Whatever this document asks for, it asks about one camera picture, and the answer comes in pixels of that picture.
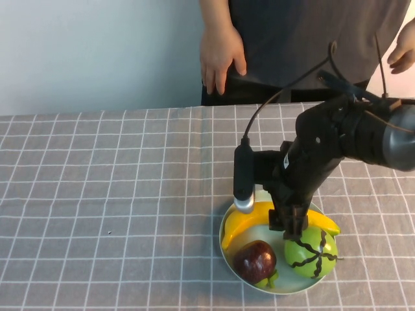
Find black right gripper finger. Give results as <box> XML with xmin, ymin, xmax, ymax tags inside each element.
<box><xmin>268</xmin><ymin>207</ymin><xmax>287</xmax><ymax>232</ymax></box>
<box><xmin>283</xmin><ymin>204</ymin><xmax>309</xmax><ymax>241</ymax></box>

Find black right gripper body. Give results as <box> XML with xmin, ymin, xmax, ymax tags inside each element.
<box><xmin>261</xmin><ymin>139</ymin><xmax>344</xmax><ymax>213</ymax></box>

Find yellow toy banana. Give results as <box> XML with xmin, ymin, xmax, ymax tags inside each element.
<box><xmin>221</xmin><ymin>201</ymin><xmax>342</xmax><ymax>251</ymax></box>

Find person's right forearm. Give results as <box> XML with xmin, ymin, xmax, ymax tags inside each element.
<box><xmin>198</xmin><ymin>0</ymin><xmax>235</xmax><ymax>33</ymax></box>

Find person's left forearm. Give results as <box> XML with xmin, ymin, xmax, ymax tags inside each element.
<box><xmin>397</xmin><ymin>21</ymin><xmax>415</xmax><ymax>47</ymax></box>

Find person's black trousers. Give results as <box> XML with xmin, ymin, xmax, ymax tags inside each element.
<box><xmin>200</xmin><ymin>69</ymin><xmax>370</xmax><ymax>107</ymax></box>

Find person's grey shirt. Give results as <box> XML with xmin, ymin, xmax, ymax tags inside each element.
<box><xmin>226</xmin><ymin>0</ymin><xmax>415</xmax><ymax>91</ymax></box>

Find person's right hand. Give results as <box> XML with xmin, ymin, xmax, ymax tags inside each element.
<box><xmin>198</xmin><ymin>23</ymin><xmax>248</xmax><ymax>96</ymax></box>

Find person's left hand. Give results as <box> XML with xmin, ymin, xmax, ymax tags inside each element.
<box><xmin>386</xmin><ymin>31</ymin><xmax>415</xmax><ymax>75</ymax></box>

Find green toy watermelon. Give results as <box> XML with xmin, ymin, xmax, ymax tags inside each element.
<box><xmin>284</xmin><ymin>225</ymin><xmax>346</xmax><ymax>280</ymax></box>

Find dark red toy mangosteen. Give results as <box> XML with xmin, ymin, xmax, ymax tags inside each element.
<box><xmin>233</xmin><ymin>240</ymin><xmax>280</xmax><ymax>290</ymax></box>

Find pale green round plate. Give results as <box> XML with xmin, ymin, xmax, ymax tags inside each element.
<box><xmin>219</xmin><ymin>189</ymin><xmax>340</xmax><ymax>295</ymax></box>

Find grey white checked tablecloth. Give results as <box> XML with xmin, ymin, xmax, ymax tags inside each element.
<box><xmin>0</xmin><ymin>100</ymin><xmax>415</xmax><ymax>311</ymax></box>

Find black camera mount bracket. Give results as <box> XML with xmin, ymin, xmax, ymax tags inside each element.
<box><xmin>252</xmin><ymin>150</ymin><xmax>283</xmax><ymax>188</ymax></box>

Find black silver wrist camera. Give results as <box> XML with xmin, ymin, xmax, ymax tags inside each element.
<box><xmin>233</xmin><ymin>138</ymin><xmax>257</xmax><ymax>215</ymax></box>

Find black camera cable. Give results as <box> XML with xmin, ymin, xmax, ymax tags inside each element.
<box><xmin>241</xmin><ymin>41</ymin><xmax>340</xmax><ymax>142</ymax></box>

